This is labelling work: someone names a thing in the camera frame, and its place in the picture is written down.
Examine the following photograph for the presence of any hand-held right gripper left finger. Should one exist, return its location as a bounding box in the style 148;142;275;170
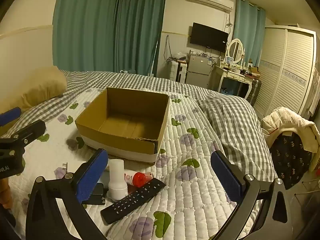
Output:
26;148;109;240

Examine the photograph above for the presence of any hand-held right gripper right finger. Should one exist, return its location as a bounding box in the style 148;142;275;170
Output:
210;151;292;240

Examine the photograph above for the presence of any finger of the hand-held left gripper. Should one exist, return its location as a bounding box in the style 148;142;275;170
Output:
0;119;47;153
0;107;22;128

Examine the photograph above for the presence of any black small case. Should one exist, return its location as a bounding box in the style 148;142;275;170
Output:
82;182;106;205

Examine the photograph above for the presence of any white plastic bottle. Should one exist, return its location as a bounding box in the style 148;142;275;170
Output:
107;159;128;202

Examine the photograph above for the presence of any red-capped small bottle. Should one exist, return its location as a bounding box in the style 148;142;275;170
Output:
124;169;155;188

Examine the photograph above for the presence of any black remote control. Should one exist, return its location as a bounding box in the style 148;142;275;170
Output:
100;178;167;225

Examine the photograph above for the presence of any cardboard box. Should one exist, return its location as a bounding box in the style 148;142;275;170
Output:
75;87;170;165

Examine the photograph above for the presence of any person's left forearm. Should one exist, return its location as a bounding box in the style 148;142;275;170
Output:
0;176;12;209

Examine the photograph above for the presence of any tan pillow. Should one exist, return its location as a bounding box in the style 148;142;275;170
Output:
15;66;68;112

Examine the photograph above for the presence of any grey checked duvet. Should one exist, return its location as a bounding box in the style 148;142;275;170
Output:
0;70;278;183

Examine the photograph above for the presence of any dark printed garment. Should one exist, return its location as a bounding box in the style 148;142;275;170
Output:
269;130;314;190

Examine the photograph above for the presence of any cream puffer jacket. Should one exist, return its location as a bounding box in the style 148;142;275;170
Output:
260;106;320;154

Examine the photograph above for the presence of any white dressing table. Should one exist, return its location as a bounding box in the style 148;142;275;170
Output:
212;65;262;100

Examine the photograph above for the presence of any silver small refrigerator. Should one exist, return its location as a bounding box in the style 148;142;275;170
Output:
185;54;217;89

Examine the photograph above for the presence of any white louvred wardrobe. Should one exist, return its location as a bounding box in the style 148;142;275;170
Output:
254;25;318;117

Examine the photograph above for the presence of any oval vanity mirror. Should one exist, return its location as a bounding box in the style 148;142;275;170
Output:
226;38;246;67

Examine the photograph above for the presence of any teal curtain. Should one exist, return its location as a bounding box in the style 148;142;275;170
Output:
52;0;168;77

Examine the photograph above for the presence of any light blue curtain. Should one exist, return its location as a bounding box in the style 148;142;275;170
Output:
233;0;266;67

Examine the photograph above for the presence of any black wall television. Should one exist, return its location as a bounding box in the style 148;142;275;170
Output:
190;22;229;53

